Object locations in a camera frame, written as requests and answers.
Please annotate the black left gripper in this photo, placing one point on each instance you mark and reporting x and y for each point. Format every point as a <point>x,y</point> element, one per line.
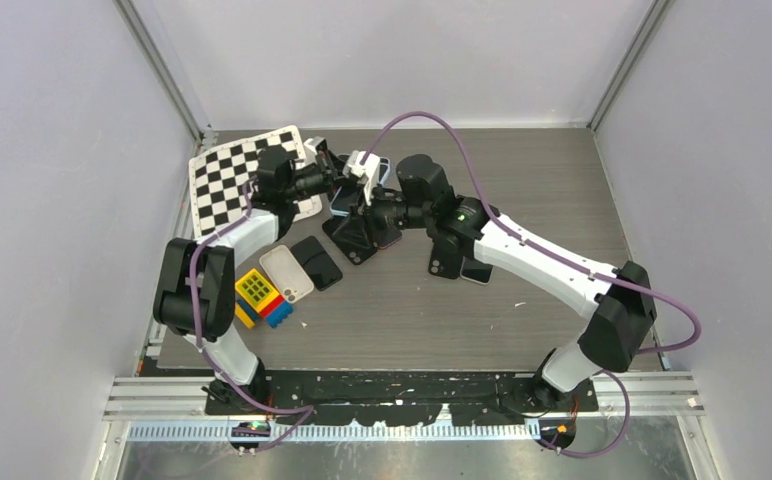
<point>333,172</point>

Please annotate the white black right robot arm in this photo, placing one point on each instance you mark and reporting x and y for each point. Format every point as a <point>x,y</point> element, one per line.
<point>613,301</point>

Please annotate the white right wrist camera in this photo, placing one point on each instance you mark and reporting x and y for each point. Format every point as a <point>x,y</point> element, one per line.
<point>363,169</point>

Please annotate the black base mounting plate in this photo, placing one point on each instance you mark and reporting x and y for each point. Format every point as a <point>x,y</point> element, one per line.
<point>414,398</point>

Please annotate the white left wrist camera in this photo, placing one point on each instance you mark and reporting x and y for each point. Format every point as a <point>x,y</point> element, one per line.
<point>316,152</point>

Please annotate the aluminium frame rail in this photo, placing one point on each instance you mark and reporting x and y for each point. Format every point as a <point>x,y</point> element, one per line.
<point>169,409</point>

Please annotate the checkerboard calibration mat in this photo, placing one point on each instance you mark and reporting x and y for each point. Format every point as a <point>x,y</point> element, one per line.
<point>217,176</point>

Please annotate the black phone purple edge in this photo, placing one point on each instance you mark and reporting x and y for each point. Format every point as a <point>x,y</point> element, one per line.
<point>389,237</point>

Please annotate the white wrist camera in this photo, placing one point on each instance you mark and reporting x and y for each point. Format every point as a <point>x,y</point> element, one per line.
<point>363,169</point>
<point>316,152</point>

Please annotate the yellow red blue block house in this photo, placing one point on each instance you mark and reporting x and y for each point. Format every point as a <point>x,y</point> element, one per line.
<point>262,298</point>

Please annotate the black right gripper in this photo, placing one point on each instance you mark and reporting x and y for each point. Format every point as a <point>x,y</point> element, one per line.
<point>358,229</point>

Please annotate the black phone case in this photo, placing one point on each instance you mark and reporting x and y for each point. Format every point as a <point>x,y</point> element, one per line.
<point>446,258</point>
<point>350,236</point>

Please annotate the white edged black phone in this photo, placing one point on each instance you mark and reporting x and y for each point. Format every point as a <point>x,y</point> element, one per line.
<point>476,271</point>

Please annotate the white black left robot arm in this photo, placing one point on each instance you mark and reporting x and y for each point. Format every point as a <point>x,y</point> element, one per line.
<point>195,296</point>

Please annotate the beige phone case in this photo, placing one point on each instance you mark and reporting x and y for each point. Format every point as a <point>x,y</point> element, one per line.
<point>286,273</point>

